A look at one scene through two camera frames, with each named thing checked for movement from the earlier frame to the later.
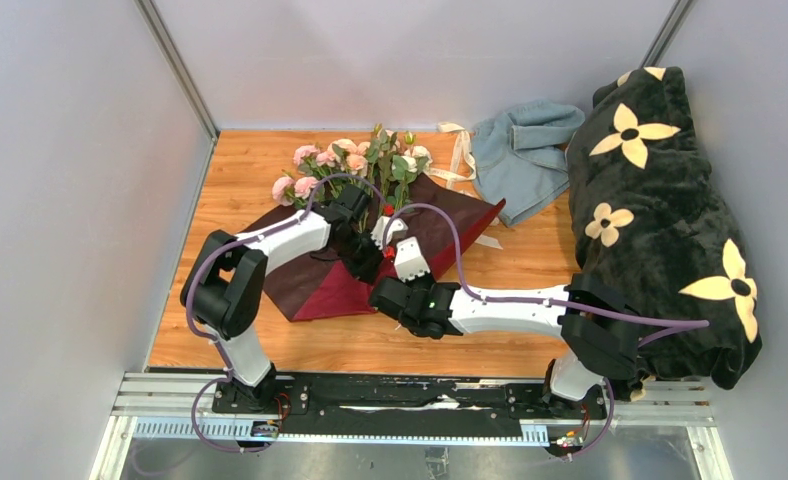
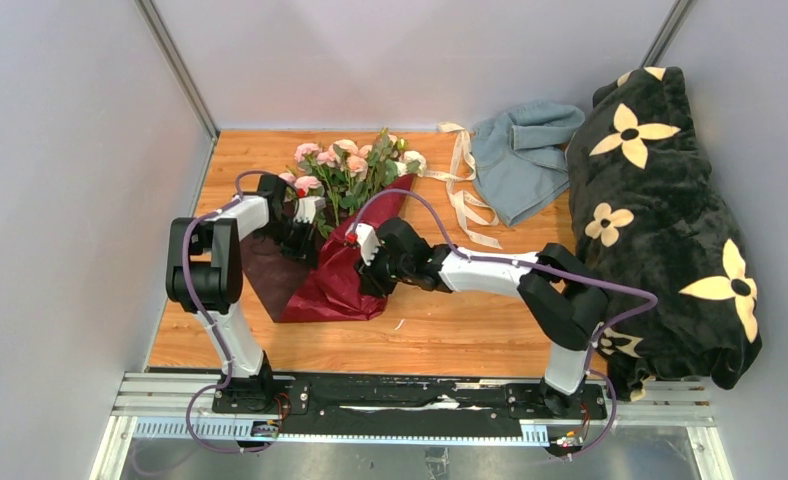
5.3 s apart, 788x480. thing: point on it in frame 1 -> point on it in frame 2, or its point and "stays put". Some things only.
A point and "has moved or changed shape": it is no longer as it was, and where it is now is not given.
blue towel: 520,156 stays put
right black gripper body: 424,283 -> 385,272
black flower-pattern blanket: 648,221 stays put
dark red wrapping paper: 443,222 has moved or changed shape
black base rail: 407,405 stays put
